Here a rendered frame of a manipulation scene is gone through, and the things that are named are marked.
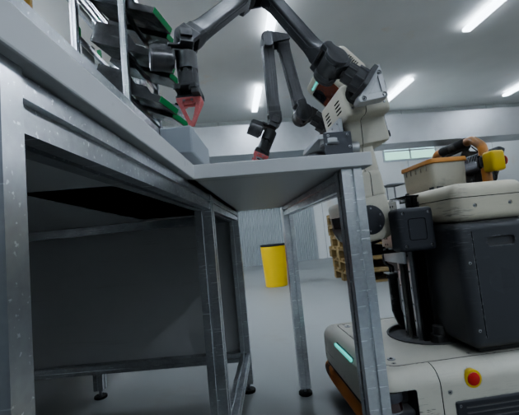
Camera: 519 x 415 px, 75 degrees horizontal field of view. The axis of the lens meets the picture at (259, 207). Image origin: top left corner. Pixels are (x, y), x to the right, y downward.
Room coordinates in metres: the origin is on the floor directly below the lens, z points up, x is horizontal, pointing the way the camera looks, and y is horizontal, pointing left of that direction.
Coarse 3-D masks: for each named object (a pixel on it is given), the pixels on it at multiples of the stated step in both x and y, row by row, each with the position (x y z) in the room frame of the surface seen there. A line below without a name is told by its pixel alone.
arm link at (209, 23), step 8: (224, 0) 1.01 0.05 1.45; (232, 0) 1.02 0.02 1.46; (240, 0) 1.03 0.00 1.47; (248, 0) 1.05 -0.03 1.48; (216, 8) 0.98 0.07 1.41; (224, 8) 0.99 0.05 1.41; (232, 8) 1.01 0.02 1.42; (240, 8) 1.04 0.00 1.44; (248, 8) 1.10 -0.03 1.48; (200, 16) 0.95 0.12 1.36; (208, 16) 0.96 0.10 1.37; (216, 16) 0.97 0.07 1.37; (224, 16) 0.98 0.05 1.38; (232, 16) 1.03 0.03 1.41; (184, 24) 0.90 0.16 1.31; (192, 24) 0.91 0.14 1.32; (200, 24) 0.93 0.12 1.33; (208, 24) 0.94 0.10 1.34; (216, 24) 0.96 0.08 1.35; (224, 24) 1.01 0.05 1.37; (176, 32) 0.88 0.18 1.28; (192, 32) 0.90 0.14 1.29; (200, 32) 0.91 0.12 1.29; (208, 32) 0.95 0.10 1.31; (216, 32) 1.00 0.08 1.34; (176, 40) 0.88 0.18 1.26; (200, 40) 0.93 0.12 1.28; (200, 48) 0.96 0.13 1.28
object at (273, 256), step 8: (264, 248) 4.64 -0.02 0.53; (272, 248) 4.59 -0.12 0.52; (280, 248) 4.62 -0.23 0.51; (264, 256) 4.65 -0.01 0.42; (272, 256) 4.60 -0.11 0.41; (280, 256) 4.62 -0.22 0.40; (264, 264) 4.68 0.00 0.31; (272, 264) 4.61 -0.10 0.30; (280, 264) 4.62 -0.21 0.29; (264, 272) 4.71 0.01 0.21; (272, 272) 4.61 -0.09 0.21; (280, 272) 4.62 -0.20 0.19; (272, 280) 4.62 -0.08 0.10; (280, 280) 4.62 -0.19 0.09
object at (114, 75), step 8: (104, 72) 1.15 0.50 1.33; (112, 72) 1.15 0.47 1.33; (120, 72) 1.14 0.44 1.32; (112, 80) 1.15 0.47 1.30; (120, 80) 1.14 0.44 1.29; (120, 88) 1.14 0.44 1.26; (136, 88) 1.13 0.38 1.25; (144, 88) 1.26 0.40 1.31; (136, 96) 1.14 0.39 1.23; (144, 96) 1.12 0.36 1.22; (152, 96) 1.12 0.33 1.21; (160, 96) 1.11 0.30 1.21; (144, 104) 1.23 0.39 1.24; (152, 104) 1.17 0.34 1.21; (160, 104) 1.13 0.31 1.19; (168, 104) 1.16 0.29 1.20; (168, 112) 1.23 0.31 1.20; (176, 112) 1.23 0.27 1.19
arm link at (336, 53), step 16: (256, 0) 1.15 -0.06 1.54; (272, 0) 1.09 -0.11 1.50; (288, 16) 1.08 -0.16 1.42; (288, 32) 1.10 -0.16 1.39; (304, 32) 1.07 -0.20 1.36; (304, 48) 1.08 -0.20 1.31; (320, 48) 1.04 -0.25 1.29; (336, 48) 1.04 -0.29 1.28; (336, 64) 1.02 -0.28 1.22; (320, 80) 1.09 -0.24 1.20
